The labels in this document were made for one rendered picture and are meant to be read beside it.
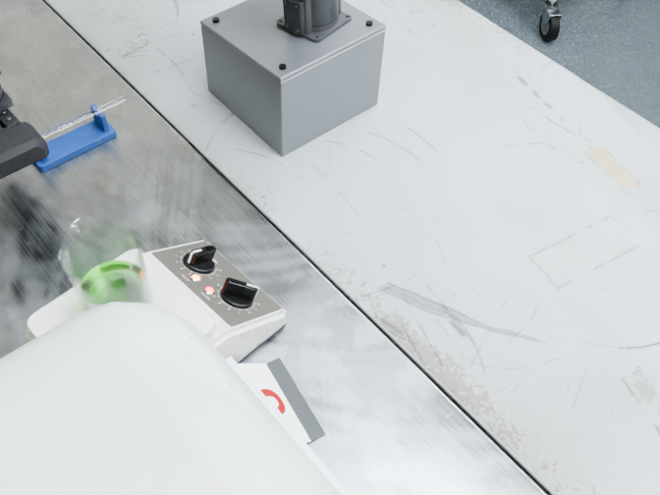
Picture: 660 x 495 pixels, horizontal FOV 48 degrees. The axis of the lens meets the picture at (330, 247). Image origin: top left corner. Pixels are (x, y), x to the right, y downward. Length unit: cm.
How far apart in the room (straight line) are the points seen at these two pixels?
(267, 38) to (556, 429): 52
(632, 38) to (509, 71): 183
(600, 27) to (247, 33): 211
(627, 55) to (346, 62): 198
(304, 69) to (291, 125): 7
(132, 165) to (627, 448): 61
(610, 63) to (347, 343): 210
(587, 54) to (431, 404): 213
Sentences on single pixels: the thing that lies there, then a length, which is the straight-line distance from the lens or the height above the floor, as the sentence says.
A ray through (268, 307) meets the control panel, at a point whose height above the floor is 94.
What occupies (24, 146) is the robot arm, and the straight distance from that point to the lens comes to 79.
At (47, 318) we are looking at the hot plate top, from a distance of 68.
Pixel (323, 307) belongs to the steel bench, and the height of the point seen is 90.
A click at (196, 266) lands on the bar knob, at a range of 72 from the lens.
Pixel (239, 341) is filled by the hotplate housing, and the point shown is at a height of 95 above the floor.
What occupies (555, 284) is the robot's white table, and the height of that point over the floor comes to 90.
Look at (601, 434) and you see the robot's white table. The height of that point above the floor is 90.
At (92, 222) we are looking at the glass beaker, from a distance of 63.
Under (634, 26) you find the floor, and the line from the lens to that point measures 294.
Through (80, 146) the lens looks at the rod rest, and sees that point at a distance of 93.
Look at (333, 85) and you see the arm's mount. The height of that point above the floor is 97.
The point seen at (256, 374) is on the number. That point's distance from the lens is 70.
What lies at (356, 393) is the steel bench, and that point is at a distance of 71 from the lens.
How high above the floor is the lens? 153
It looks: 52 degrees down
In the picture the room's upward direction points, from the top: 3 degrees clockwise
